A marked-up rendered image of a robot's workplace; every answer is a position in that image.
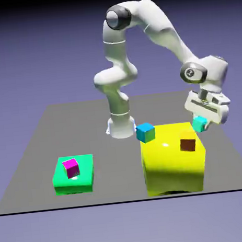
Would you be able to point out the small cyan cube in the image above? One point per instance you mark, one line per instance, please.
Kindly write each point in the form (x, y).
(199, 123)

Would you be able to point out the large yellow box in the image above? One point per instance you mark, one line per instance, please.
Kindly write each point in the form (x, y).
(171, 162)

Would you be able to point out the small magenta cube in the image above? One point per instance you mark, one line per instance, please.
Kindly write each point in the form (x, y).
(71, 167)

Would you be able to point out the small orange cube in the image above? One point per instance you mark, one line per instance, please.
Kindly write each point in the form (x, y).
(188, 142)

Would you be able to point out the small blue cube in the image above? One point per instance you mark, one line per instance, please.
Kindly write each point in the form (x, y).
(145, 132)

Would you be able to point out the large green box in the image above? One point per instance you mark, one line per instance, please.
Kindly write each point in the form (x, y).
(76, 176)

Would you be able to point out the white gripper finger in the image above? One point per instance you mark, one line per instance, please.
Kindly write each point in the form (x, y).
(207, 126)

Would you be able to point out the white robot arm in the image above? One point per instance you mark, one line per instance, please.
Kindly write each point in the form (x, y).
(116, 56)

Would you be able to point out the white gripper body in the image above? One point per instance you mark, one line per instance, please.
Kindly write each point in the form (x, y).
(208, 109)

